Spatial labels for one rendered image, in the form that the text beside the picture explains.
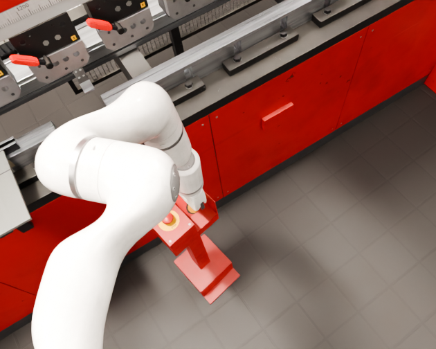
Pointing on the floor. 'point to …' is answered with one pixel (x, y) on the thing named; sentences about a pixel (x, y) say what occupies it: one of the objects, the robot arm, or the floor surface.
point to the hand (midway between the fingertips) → (193, 201)
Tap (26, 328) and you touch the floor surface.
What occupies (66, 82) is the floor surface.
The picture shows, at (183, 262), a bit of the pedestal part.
